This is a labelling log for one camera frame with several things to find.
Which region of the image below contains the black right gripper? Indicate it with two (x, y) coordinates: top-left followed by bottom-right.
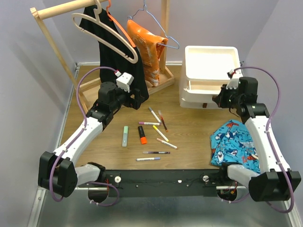
(214, 84), (243, 108)

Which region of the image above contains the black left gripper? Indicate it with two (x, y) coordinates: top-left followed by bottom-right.
(110, 79), (145, 112)

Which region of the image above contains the white marker pink cap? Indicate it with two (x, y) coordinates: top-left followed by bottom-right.
(138, 122), (161, 126)

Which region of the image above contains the white three-drawer organizer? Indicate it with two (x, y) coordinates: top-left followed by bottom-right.
(179, 45), (240, 109)

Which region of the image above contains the white marker yellow cap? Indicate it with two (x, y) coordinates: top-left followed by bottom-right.
(152, 125), (169, 142)

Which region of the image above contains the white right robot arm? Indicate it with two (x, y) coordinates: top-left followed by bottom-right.
(213, 77), (301, 202)

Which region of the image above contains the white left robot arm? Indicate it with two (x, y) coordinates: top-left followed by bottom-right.
(38, 82), (145, 197)

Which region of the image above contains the white marker grey cap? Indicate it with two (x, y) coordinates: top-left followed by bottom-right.
(148, 107), (161, 124)

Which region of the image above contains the red transparent pen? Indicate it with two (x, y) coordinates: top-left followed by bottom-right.
(158, 110), (169, 132)

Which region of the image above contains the green transparent highlighter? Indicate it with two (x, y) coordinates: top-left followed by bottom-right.
(122, 126), (129, 147)

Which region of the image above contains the wooden clothes rack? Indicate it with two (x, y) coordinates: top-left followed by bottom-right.
(29, 0), (176, 112)

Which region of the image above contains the black orange highlighter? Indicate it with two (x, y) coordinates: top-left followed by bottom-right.
(138, 126), (147, 145)

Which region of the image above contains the blue shark print cloth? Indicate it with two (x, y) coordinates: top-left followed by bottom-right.
(210, 120), (260, 174)

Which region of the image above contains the white marker peach cap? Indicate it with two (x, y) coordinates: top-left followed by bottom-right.
(156, 138), (178, 149)

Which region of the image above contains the black garment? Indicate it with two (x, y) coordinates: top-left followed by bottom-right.
(80, 5), (149, 101)

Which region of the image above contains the orange tie-dye garment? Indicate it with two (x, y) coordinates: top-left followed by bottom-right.
(127, 20), (168, 86)

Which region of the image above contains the purple dark marker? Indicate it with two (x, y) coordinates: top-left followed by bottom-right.
(142, 151), (170, 154)

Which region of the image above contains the white marker lilac cap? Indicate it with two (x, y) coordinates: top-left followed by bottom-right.
(136, 157), (160, 162)

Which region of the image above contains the orange plastic hanger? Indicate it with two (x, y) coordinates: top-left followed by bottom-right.
(106, 0), (136, 48)

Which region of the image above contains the beige wooden hanger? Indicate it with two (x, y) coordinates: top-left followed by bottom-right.
(71, 0), (139, 64)

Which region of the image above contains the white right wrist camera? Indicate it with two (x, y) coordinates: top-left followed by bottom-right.
(226, 70), (242, 89)

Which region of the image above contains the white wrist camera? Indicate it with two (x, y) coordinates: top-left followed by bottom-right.
(226, 70), (242, 89)
(115, 71), (134, 93)

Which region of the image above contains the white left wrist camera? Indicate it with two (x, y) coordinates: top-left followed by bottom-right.
(115, 71), (134, 93)

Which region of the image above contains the blue wire hanger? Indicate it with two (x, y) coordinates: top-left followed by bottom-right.
(127, 0), (180, 50)

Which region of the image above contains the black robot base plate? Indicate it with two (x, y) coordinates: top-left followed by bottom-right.
(78, 169), (247, 201)

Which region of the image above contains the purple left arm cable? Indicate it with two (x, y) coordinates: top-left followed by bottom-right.
(48, 66), (120, 207)

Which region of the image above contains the aluminium frame rail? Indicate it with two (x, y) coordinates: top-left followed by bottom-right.
(28, 187), (302, 227)

